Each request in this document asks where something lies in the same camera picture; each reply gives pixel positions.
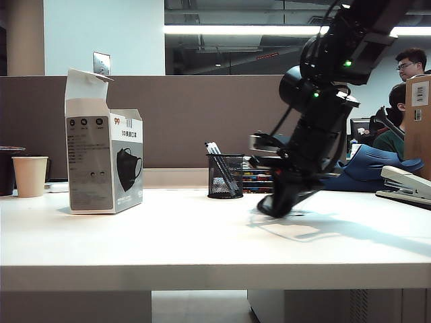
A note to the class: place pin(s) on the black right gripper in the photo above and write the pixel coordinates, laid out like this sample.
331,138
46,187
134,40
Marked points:
313,151

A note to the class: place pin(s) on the grey white mask box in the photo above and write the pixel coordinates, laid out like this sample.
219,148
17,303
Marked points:
91,161

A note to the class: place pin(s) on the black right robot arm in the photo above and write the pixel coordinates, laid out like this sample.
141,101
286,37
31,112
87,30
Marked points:
353,40

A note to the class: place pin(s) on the colourful print flat box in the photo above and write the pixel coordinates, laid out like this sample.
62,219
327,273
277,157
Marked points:
256,181
256,173
256,189

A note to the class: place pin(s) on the tall brown cardboard box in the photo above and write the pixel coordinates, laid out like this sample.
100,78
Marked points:
417,141

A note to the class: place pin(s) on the blue rubber slipper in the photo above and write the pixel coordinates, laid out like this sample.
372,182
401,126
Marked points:
370,168
333,184

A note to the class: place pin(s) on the black mesh pen holder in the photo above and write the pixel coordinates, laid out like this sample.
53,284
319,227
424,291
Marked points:
235,168

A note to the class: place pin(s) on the white plastic bottle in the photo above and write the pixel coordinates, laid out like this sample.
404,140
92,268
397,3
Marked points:
354,148

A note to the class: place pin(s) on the clear pen with black cap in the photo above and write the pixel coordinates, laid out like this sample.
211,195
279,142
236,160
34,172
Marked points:
216,149

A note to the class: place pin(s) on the pens in holder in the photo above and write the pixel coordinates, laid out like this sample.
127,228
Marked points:
208,148

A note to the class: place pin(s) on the black computer monitor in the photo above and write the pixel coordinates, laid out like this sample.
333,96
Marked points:
354,122

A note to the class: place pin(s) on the person in green shirt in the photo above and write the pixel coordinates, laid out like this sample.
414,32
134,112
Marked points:
387,144

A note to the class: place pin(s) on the beige desk stapler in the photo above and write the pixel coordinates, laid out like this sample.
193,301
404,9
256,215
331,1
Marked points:
404,178

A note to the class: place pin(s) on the brown desk partition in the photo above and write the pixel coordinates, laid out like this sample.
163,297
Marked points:
202,117

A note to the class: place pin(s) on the person with glasses in black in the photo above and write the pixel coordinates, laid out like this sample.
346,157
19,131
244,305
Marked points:
412,67

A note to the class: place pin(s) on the long ceiling light strip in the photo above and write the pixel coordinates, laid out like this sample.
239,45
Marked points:
235,29

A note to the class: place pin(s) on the white flat device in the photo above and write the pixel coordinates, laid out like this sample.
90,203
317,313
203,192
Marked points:
59,187

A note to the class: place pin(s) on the beige paper cup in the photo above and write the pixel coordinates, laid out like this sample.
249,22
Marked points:
30,178

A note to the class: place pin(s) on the black cylindrical container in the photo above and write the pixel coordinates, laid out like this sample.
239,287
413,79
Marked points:
6,175

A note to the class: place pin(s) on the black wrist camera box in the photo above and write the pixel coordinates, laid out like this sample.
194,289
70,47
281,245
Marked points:
266,144

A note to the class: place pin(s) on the metal wall switch plate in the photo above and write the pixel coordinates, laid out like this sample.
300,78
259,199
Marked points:
101,64

